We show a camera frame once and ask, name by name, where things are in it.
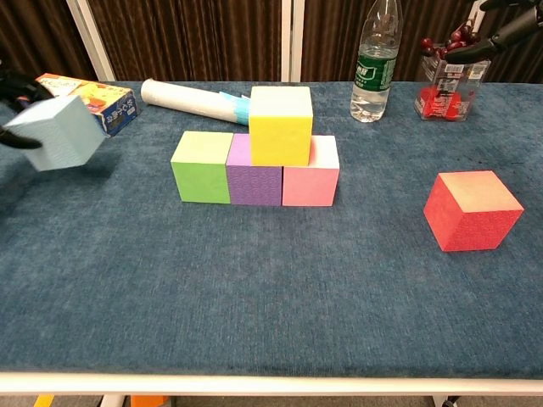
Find dark red grape bunch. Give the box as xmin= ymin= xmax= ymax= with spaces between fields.
xmin=420 ymin=25 xmax=483 ymax=61

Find green foam cube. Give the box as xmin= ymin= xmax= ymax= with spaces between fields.
xmin=170 ymin=131 xmax=235 ymax=204

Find clear plastic box red contents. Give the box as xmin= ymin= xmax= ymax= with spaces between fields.
xmin=413 ymin=53 xmax=492 ymax=122

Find blue table cloth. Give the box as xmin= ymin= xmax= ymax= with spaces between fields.
xmin=0 ymin=80 xmax=543 ymax=380

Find white partition post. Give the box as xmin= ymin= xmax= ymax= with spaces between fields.
xmin=65 ymin=0 xmax=116 ymax=82
xmin=280 ymin=0 xmax=305 ymax=82
xmin=464 ymin=0 xmax=489 ymax=33

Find blue orange snack box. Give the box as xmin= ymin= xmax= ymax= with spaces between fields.
xmin=34 ymin=73 xmax=141 ymax=138

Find clear green-label water bottle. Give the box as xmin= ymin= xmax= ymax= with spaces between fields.
xmin=350 ymin=0 xmax=404 ymax=124

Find white table frame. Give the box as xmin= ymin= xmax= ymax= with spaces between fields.
xmin=0 ymin=371 xmax=543 ymax=407

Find white plastic wrap roll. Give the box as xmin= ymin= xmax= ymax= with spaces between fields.
xmin=140 ymin=78 xmax=252 ymax=127

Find pink foam cube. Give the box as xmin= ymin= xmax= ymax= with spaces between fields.
xmin=281 ymin=135 xmax=340 ymax=208

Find yellow foam cube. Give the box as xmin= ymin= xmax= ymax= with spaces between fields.
xmin=248 ymin=86 xmax=314 ymax=167

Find purple foam cube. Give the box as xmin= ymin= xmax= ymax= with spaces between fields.
xmin=226 ymin=133 xmax=284 ymax=208

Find orange plastic object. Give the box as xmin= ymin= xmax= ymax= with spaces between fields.
xmin=130 ymin=394 xmax=169 ymax=407

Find red foam cube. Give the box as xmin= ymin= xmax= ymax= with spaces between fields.
xmin=423 ymin=170 xmax=525 ymax=253

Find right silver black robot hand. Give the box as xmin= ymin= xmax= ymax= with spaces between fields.
xmin=444 ymin=0 xmax=543 ymax=65

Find light blue foam cube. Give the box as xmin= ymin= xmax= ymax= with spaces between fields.
xmin=2 ymin=94 xmax=108 ymax=172

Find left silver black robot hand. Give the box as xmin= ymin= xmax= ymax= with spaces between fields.
xmin=0 ymin=67 xmax=54 ymax=150

